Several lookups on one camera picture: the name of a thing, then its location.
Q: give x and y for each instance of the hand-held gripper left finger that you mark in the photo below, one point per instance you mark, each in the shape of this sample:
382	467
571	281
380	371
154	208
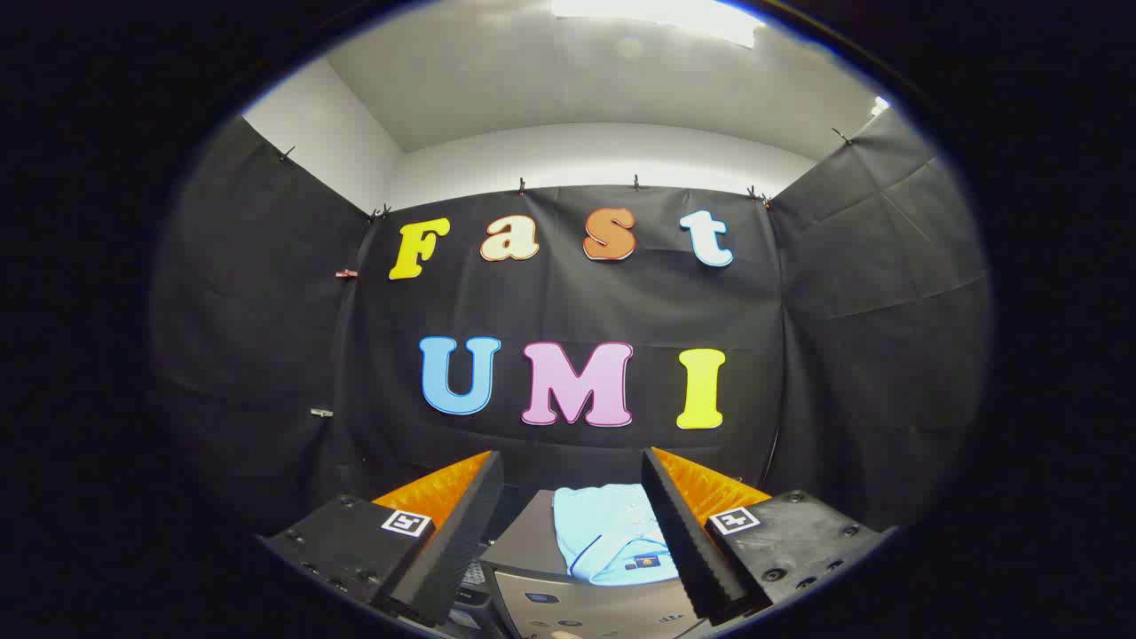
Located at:
461	532

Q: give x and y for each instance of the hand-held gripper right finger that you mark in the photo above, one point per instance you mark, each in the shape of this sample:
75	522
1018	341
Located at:
688	541

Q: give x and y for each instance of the washing machine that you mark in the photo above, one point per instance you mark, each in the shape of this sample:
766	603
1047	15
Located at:
475	595

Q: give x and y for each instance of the light blue shirt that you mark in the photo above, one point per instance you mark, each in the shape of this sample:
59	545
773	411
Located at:
603	532

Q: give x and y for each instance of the grey appliance box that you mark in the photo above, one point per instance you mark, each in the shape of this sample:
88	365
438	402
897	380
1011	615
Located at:
532	541

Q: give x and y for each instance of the black backdrop cloth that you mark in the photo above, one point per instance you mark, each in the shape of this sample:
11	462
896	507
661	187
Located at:
568	302

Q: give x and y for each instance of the row of black clips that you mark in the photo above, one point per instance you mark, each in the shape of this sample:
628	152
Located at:
522	185

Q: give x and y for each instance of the small ceiling light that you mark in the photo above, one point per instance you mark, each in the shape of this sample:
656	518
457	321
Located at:
879	105

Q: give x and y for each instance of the ceiling light panel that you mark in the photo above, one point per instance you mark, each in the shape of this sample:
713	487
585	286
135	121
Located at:
657	13

